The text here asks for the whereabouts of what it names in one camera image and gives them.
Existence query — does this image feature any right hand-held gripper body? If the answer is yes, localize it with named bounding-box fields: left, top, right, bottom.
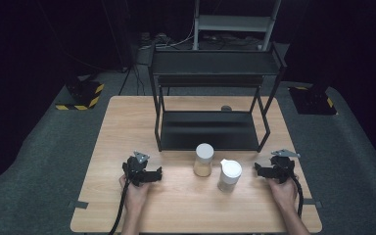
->
left=268, top=149, right=302, bottom=184

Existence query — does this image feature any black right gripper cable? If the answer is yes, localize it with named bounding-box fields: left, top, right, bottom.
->
left=289, top=175, right=305, bottom=218

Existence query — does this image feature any black floor cable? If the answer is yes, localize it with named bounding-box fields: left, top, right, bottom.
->
left=117, top=64, right=145, bottom=96

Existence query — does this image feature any glass jar with round white lid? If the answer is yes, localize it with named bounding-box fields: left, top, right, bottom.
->
left=193, top=142, right=215, bottom=178

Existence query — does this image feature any black metal shelf rack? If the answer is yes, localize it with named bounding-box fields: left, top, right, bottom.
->
left=147, top=41, right=288, bottom=154

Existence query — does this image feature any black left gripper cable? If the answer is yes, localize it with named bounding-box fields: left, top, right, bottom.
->
left=108, top=178, right=131, bottom=235

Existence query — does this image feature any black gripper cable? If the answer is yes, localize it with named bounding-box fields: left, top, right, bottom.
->
left=289, top=175, right=305, bottom=218
left=108, top=178, right=131, bottom=235

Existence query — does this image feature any grey tape strip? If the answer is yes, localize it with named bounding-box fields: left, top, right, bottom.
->
left=67, top=200, right=89, bottom=211
left=303, top=198, right=323, bottom=210

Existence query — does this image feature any person's right hand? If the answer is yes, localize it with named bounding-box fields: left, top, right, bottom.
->
left=267, top=176, right=300, bottom=213

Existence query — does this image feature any person's left hand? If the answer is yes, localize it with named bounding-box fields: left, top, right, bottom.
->
left=118, top=174, right=152, bottom=213

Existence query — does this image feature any white cable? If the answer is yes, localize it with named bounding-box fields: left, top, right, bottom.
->
left=158, top=19, right=196, bottom=50

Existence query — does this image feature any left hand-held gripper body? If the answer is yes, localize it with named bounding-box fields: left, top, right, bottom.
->
left=121, top=150, right=152, bottom=187

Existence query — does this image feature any white metal stand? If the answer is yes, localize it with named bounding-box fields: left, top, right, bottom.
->
left=192, top=0, right=282, bottom=52

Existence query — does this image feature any black base with hazard stripes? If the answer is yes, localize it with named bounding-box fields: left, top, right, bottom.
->
left=288, top=85, right=338, bottom=116
left=55, top=80, right=106, bottom=112

